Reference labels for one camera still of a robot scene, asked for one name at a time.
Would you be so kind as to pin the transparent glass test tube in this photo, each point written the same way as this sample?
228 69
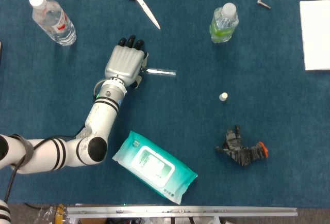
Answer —
162 72

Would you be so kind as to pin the aluminium frame rail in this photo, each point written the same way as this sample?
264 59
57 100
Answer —
180 211

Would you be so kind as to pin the small white cap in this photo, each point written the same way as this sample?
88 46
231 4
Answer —
223 97

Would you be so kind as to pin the green wet wipes pack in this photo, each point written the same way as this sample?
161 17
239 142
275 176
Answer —
154 166

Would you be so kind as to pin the crumpled clear plastic bag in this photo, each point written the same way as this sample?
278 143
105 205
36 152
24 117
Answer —
46 215

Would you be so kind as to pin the clear bottle with red label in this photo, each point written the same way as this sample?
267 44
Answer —
54 21

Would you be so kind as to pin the white paper sheet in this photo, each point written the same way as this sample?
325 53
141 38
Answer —
317 35

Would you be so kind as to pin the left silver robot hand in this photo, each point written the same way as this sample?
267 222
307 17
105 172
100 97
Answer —
123 62

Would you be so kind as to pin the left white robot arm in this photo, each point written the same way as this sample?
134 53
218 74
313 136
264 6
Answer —
100 120

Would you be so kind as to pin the teal felt table cover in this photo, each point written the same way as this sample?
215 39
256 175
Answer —
180 110

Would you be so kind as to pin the clear bottle with green label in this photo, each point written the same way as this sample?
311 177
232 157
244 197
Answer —
223 25

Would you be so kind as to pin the metal bolt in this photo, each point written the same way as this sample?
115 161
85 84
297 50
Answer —
263 4

